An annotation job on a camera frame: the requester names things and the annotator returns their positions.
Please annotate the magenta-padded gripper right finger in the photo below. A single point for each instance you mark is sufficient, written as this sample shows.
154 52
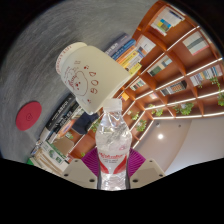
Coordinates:
146 173

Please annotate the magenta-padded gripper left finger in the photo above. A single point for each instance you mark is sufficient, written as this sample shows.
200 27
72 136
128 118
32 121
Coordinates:
80 173

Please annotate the clear plastic water bottle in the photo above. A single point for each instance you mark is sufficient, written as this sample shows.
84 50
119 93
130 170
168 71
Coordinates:
113 160

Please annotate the round recessed ceiling light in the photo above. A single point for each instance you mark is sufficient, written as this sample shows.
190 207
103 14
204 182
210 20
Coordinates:
160 136

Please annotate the dark chair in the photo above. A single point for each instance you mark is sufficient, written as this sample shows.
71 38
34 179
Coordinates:
83 123

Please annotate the flat round red coaster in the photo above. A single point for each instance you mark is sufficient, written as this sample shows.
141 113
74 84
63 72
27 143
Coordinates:
29 116

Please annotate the white printed paper cup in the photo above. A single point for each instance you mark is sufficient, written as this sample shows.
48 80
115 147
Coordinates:
90 76

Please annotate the orange wooden shelf unit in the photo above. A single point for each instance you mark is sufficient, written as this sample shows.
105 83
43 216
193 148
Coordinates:
180 70

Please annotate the colourful book stack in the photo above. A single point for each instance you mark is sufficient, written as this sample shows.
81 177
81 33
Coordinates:
125 55

